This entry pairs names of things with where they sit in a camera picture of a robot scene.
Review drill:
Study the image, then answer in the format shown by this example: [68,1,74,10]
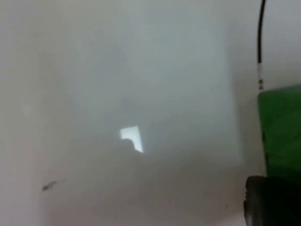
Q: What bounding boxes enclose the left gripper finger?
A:
[243,175,301,226]

